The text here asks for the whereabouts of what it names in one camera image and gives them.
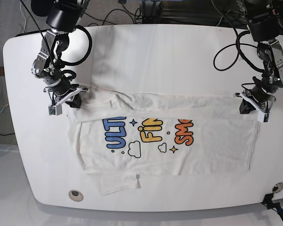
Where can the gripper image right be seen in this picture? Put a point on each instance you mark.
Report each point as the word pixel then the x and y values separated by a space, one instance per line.
pixel 255 99

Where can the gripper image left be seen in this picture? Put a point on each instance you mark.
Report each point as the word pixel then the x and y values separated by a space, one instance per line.
pixel 69 95

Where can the white printed T-shirt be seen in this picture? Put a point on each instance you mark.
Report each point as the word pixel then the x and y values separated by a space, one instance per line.
pixel 120 138

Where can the right table grommet hole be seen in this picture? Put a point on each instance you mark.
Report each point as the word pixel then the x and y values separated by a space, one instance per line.
pixel 277 188

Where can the table grommet hole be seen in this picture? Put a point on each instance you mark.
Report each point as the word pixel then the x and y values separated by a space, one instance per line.
pixel 277 188
pixel 75 195

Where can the left table grommet hole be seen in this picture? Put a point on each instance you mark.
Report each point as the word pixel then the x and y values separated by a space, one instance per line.
pixel 75 195

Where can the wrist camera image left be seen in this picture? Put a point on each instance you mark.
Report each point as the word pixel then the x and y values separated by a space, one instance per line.
pixel 55 110

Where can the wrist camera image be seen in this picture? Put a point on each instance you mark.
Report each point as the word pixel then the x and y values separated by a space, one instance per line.
pixel 55 110
pixel 262 116

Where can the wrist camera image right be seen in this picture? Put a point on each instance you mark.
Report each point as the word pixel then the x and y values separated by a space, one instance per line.
pixel 262 116

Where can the black clamp with cable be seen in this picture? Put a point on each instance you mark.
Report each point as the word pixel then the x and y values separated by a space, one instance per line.
pixel 270 205

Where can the black aluminium frame stand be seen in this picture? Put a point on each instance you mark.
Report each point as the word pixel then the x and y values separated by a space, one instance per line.
pixel 194 12

